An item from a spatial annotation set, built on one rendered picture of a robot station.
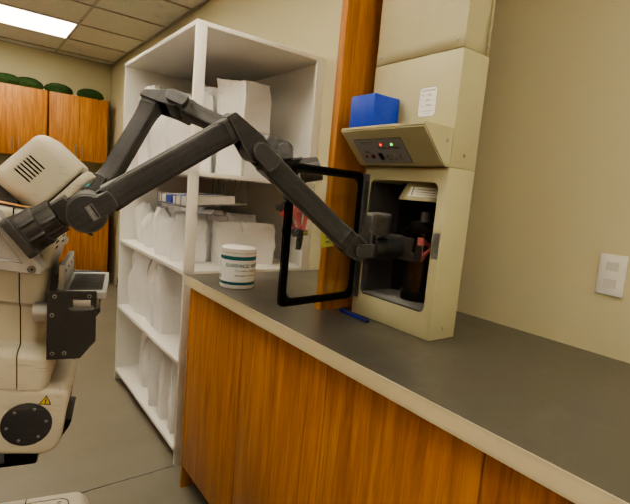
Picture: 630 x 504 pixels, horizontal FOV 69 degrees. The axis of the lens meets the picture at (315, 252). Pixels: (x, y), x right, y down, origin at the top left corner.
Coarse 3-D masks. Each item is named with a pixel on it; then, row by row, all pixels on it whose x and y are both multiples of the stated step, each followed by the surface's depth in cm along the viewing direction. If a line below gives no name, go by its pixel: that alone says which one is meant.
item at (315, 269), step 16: (304, 176) 127; (320, 176) 131; (320, 192) 132; (336, 192) 136; (352, 192) 141; (336, 208) 137; (352, 208) 142; (304, 224) 130; (352, 224) 143; (304, 240) 130; (320, 240) 135; (304, 256) 131; (320, 256) 136; (336, 256) 141; (288, 272) 128; (304, 272) 132; (320, 272) 137; (336, 272) 142; (288, 288) 129; (304, 288) 133; (320, 288) 138; (336, 288) 143
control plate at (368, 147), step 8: (360, 144) 135; (368, 144) 133; (376, 144) 130; (384, 144) 128; (400, 144) 123; (360, 152) 138; (368, 152) 135; (376, 152) 133; (384, 152) 130; (392, 152) 128; (400, 152) 126; (368, 160) 138; (376, 160) 136; (384, 160) 133; (392, 160) 131; (400, 160) 128; (408, 160) 126
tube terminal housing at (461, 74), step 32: (416, 64) 129; (448, 64) 120; (480, 64) 121; (416, 96) 129; (448, 96) 120; (480, 96) 123; (448, 192) 121; (448, 224) 123; (448, 256) 125; (448, 288) 128; (384, 320) 139; (416, 320) 129; (448, 320) 130
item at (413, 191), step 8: (408, 184) 136; (416, 184) 133; (424, 184) 132; (432, 184) 131; (408, 192) 134; (416, 192) 132; (424, 192) 131; (432, 192) 130; (416, 200) 131; (424, 200) 130; (432, 200) 130
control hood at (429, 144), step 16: (352, 128) 133; (368, 128) 128; (384, 128) 123; (400, 128) 119; (416, 128) 115; (432, 128) 114; (448, 128) 117; (352, 144) 138; (416, 144) 119; (432, 144) 115; (448, 144) 118; (416, 160) 124; (432, 160) 120; (448, 160) 119
